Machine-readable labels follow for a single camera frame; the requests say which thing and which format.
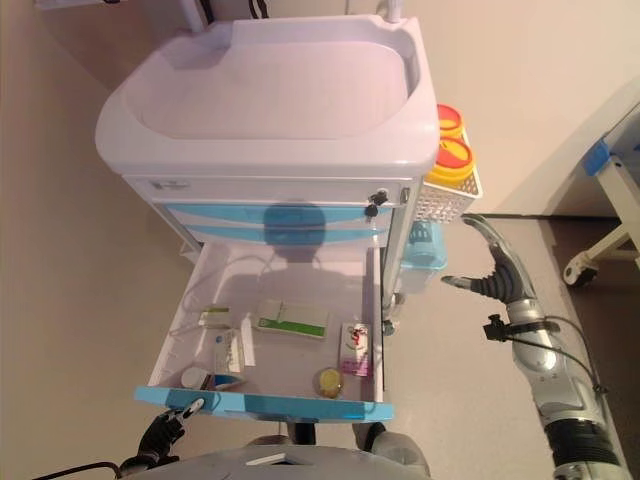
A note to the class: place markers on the yellow sharps container red lid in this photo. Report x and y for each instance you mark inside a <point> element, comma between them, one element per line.
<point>450,160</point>
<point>450,120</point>

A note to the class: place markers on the right robot leg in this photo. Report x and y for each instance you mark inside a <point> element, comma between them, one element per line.
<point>395,447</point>

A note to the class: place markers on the white locking drawer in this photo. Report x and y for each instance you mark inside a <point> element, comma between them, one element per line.
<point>275,189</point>

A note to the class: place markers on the white overbed table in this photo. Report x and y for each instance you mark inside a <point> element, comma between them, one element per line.
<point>192,15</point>

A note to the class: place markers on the white medical cart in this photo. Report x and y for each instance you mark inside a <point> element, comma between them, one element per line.
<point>270,145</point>

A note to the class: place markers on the white round jar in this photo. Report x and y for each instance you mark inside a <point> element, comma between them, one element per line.
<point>192,377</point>

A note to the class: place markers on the white hospital bed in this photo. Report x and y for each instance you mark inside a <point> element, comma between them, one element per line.
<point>615,170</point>

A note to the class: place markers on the white side bin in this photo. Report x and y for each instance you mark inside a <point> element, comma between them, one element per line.
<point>190,251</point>

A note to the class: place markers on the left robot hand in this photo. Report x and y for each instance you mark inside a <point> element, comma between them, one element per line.
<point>160,432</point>

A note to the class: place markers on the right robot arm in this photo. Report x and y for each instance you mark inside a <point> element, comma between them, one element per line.
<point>540,360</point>

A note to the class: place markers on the grey robot torso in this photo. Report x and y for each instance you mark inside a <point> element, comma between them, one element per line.
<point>280,465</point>

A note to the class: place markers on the small green white box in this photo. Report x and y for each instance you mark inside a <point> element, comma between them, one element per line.
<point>215,316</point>

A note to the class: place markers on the white perforated basket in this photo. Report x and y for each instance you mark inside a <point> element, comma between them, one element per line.
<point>435,205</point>

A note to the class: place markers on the blue white medicine box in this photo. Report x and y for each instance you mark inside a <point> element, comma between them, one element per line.
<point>227,350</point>

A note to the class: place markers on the pink white medicine box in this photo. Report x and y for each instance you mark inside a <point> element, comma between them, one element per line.
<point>356,345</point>

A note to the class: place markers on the green white medicine box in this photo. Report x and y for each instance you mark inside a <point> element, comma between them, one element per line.
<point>295,322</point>

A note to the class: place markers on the waste bin blue lid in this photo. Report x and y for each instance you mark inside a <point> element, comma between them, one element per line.
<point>425,255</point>

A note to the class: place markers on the white paper strip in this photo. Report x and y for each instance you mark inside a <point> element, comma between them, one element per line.
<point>247,340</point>

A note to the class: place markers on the blue front cart drawer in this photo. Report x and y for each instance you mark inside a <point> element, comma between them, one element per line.
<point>300,360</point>
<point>210,212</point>
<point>220,232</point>

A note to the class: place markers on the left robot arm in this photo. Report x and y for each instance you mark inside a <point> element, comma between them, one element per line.
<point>137,465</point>

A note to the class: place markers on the yellow capsule pill bottle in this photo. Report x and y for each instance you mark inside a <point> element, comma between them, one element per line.
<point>329,382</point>

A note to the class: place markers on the black keys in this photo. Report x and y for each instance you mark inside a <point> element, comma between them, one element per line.
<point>377,200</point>

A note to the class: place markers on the silver IV pole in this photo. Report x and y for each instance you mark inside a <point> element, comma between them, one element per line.
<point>392,10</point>

